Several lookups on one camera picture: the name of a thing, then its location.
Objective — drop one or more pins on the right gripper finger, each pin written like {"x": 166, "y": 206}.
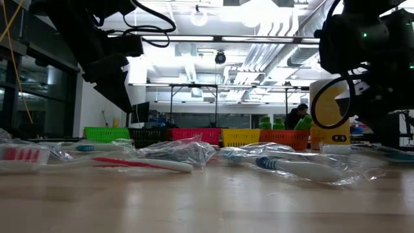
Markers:
{"x": 386, "y": 132}

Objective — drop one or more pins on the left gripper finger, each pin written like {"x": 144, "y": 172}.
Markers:
{"x": 113, "y": 92}

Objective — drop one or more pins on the teal bagged toothbrush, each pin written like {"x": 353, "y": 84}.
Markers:
{"x": 401, "y": 157}

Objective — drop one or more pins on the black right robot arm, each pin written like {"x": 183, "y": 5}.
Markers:
{"x": 352, "y": 42}

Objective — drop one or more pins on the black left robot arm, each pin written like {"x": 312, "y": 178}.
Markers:
{"x": 74, "y": 29}

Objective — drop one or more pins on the small yellow background bottle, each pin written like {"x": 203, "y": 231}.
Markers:
{"x": 115, "y": 122}

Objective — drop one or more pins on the black computer monitor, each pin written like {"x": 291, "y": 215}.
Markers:
{"x": 141, "y": 112}

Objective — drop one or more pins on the green plastic basket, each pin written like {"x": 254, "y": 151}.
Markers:
{"x": 106, "y": 134}

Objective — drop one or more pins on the black plastic basket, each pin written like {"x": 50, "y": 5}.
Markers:
{"x": 147, "y": 137}

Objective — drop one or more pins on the yellow canister white lid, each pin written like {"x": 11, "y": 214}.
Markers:
{"x": 320, "y": 137}

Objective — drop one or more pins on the red white bagged toothbrush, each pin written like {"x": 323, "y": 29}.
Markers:
{"x": 145, "y": 163}

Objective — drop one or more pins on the round white ceiling lamp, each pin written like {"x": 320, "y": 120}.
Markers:
{"x": 199, "y": 24}

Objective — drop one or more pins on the blue white bagged toothbrush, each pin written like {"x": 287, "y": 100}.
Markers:
{"x": 307, "y": 171}

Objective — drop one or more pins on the person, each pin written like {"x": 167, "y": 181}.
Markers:
{"x": 296, "y": 116}

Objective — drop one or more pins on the red plastic basket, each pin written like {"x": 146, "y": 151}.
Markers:
{"x": 197, "y": 135}

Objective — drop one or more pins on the orange plastic basket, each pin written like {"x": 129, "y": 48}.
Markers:
{"x": 284, "y": 139}

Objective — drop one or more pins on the long overhead light bar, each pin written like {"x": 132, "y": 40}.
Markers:
{"x": 218, "y": 38}

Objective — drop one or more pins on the black ceiling spotlight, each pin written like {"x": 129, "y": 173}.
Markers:
{"x": 220, "y": 57}

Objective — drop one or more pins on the yellow plastic basket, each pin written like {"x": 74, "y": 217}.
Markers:
{"x": 241, "y": 138}

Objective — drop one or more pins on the black background rig frame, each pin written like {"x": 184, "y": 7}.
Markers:
{"x": 194, "y": 85}

